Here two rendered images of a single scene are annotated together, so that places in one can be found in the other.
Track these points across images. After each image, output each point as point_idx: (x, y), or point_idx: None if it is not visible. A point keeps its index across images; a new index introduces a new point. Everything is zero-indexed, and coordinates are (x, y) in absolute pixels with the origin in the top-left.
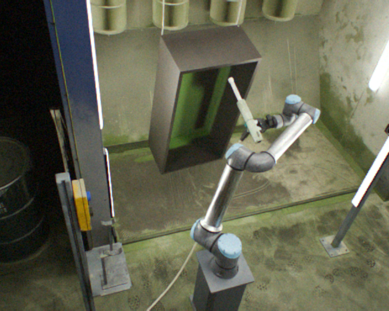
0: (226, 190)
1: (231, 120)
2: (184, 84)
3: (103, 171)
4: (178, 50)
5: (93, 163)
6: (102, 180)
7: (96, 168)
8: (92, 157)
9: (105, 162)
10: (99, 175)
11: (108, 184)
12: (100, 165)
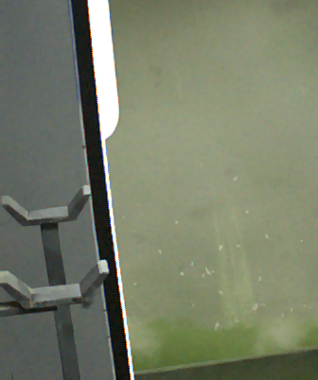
0: None
1: None
2: None
3: (66, 81)
4: None
5: (14, 14)
6: (64, 147)
7: (27, 51)
8: None
9: (79, 23)
10: (47, 108)
11: (97, 188)
12: (49, 35)
